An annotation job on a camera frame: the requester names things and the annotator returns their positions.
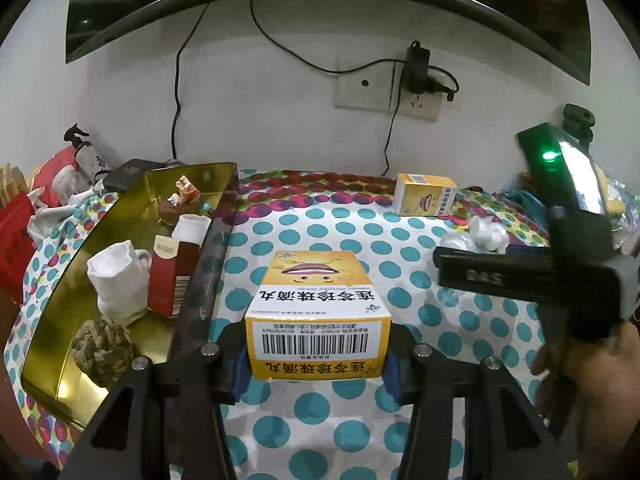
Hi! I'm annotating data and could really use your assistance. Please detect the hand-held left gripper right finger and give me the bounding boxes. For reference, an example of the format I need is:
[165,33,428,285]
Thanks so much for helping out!
[384,324,571,480]

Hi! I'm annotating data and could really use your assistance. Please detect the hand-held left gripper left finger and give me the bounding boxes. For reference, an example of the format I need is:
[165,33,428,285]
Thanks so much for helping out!
[70,322,249,480]

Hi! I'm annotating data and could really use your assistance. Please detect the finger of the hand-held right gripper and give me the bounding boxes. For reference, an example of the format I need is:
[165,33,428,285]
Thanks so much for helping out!
[432,245,622,321]

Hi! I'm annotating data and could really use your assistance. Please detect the yellow medicine box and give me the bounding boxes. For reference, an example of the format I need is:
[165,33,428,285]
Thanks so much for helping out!
[391,172,458,217]
[244,250,392,382]

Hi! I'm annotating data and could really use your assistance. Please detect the red cigarette pack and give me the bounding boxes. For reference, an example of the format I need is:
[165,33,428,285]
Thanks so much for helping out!
[147,235,199,319]

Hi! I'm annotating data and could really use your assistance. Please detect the gold metal tin box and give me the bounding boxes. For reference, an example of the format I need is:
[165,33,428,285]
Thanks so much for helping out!
[20,161,240,433]

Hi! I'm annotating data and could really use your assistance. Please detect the brown woven ball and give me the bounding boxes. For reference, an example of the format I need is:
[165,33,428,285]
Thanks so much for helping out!
[70,320,135,389]

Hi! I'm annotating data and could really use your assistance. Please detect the small white sock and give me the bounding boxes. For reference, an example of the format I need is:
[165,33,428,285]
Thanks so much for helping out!
[172,214,212,247]

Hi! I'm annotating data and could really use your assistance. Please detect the large white sock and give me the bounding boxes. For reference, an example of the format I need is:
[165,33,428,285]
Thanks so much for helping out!
[87,241,152,325]

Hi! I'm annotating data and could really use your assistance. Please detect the brown toy figurine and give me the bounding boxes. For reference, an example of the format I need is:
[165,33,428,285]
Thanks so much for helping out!
[159,175,202,225]

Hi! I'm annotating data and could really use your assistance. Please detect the person's right hand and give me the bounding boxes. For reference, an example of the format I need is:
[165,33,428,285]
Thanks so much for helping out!
[531,320,640,443]

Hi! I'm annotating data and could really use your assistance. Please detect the crumpled white plastic wrap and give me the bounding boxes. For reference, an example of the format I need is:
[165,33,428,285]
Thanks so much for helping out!
[467,215,510,253]
[437,232,478,253]

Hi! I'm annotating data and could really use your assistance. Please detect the yellow duck plush toy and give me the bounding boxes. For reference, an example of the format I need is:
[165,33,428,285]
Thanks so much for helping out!
[595,164,628,217]

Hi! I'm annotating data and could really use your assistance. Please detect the teal cloth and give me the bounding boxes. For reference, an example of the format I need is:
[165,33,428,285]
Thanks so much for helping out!
[492,189,552,226]

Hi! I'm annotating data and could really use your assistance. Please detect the polka dot tablecloth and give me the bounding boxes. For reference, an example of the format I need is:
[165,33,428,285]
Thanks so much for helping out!
[0,167,640,480]

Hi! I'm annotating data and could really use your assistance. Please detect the black power adapter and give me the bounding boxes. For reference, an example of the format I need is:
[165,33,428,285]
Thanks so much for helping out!
[404,41,432,95]

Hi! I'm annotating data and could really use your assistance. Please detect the white plastic bag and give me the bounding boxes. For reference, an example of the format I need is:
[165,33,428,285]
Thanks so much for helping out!
[27,179,108,242]

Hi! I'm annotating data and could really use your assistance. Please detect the red paper bag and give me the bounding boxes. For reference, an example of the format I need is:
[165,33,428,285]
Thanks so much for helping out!
[0,146,76,307]

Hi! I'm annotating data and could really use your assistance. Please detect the wooden sticks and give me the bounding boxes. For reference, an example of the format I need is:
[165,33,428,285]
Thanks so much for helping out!
[0,162,27,207]

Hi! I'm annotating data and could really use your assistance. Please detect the black webcam on mount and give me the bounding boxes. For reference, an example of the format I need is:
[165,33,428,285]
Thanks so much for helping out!
[562,104,597,147]

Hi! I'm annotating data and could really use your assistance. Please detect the thin black adapter cable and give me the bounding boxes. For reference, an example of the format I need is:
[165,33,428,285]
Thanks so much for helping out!
[383,91,402,177]

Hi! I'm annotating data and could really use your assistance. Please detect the white wall socket plate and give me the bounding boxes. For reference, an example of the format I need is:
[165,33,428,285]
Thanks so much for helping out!
[334,57,444,122]

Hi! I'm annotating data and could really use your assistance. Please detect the black plug cable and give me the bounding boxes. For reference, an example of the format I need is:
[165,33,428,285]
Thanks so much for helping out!
[250,0,459,104]

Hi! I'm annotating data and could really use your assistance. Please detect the black television power cable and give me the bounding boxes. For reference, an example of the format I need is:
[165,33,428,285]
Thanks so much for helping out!
[171,2,211,162]

